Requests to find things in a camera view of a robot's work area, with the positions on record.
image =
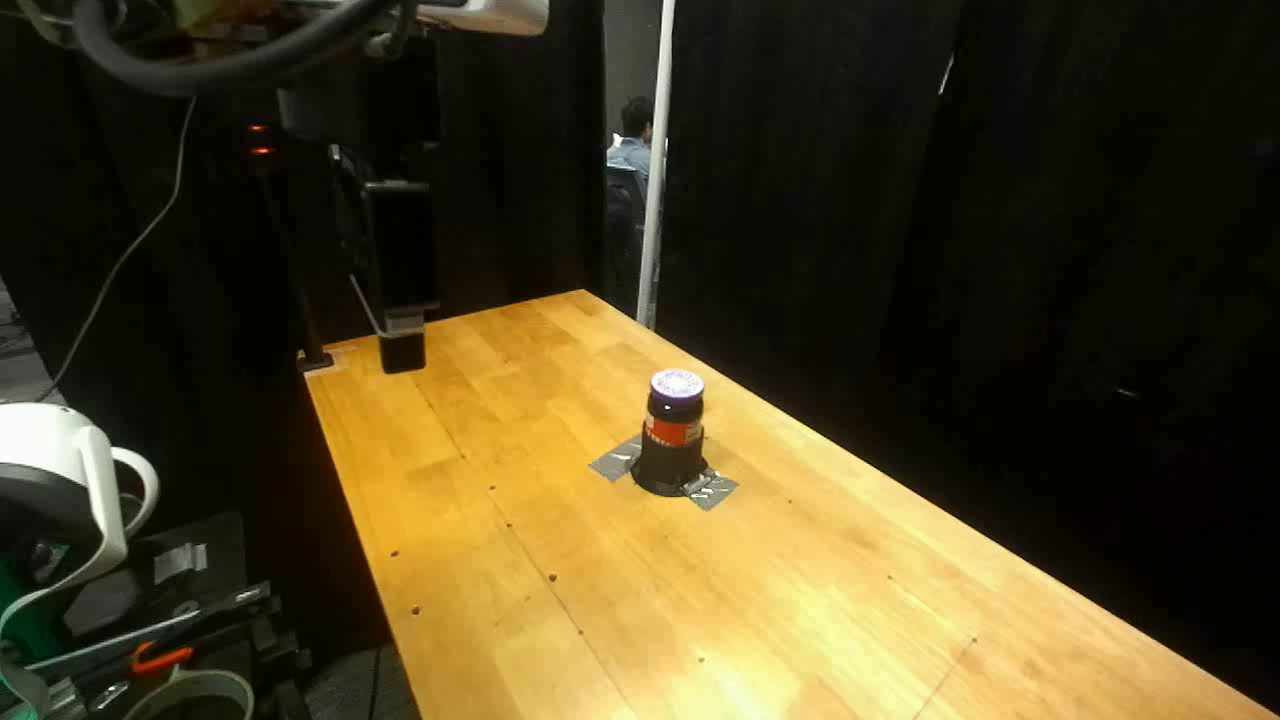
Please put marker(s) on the grey equipment clutter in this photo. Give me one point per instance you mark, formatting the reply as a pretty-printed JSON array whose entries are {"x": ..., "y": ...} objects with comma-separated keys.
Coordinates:
[{"x": 160, "y": 600}]

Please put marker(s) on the grey duct tape piece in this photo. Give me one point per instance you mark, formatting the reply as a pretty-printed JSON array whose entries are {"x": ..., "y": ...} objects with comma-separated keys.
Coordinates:
[
  {"x": 712, "y": 489},
  {"x": 613, "y": 462}
]

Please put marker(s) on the seated person in background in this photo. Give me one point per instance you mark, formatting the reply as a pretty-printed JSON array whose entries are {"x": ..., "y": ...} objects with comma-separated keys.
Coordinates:
[{"x": 631, "y": 133}]

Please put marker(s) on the white vertical pole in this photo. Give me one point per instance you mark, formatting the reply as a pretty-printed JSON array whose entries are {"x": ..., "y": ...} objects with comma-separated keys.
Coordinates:
[{"x": 654, "y": 161}]

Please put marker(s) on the small black block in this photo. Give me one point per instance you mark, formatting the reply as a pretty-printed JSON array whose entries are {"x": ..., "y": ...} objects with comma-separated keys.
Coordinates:
[{"x": 403, "y": 349}]

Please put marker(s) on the orange clip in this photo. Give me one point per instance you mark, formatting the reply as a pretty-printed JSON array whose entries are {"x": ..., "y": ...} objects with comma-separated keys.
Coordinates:
[{"x": 160, "y": 658}]

